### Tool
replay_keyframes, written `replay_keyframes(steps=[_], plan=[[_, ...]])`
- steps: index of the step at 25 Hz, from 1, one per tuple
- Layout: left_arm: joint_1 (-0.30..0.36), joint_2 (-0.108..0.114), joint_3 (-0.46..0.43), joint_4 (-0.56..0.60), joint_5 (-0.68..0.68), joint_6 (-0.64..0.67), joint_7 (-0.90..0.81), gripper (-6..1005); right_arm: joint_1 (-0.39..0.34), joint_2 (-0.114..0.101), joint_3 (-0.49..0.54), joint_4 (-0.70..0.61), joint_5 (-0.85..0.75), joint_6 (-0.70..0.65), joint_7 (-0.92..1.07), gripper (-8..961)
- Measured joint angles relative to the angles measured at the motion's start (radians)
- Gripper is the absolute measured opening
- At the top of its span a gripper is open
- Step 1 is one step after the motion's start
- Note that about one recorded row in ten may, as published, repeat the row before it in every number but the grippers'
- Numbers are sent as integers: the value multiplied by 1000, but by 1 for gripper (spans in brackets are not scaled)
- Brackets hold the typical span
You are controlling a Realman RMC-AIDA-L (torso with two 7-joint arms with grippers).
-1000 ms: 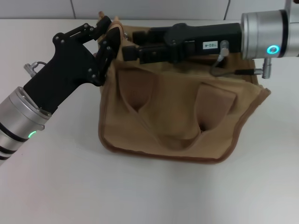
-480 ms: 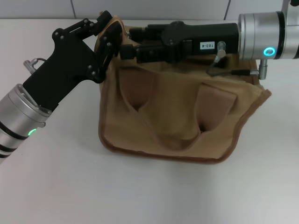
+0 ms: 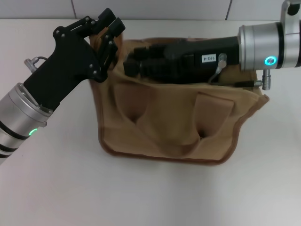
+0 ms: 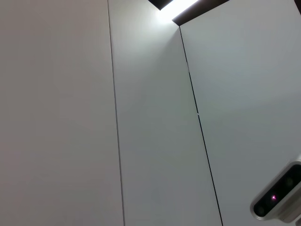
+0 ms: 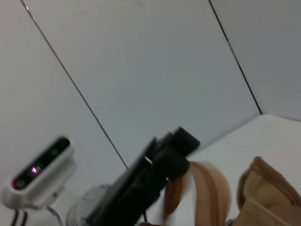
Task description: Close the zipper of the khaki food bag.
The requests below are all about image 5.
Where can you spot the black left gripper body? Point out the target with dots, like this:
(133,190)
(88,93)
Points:
(131,188)

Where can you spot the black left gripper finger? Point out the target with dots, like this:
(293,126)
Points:
(174,167)
(181,141)

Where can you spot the khaki fabric food bag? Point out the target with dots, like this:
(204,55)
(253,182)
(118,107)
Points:
(265,188)

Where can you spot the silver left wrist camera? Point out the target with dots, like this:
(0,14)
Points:
(42,171)

